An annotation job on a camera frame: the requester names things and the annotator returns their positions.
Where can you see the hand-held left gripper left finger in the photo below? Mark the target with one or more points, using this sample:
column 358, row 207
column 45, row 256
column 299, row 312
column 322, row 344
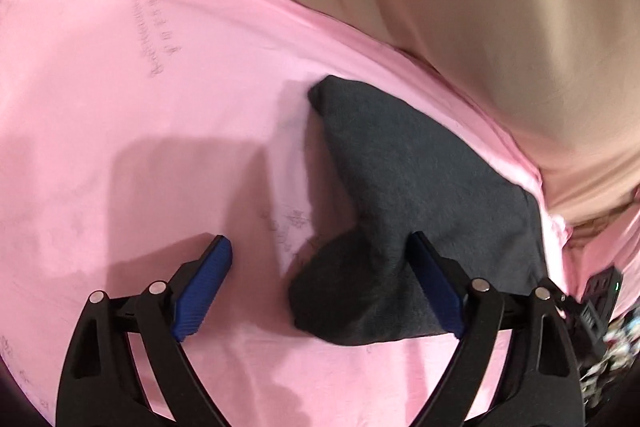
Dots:
column 202, row 287

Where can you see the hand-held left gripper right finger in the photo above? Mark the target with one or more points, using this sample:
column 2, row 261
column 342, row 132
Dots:
column 436, row 283

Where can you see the pink bed sheet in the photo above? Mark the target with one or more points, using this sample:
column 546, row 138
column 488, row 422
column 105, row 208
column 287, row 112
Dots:
column 125, row 107

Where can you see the dark grey pants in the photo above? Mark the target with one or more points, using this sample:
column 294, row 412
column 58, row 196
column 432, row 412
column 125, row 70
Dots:
column 400, row 167

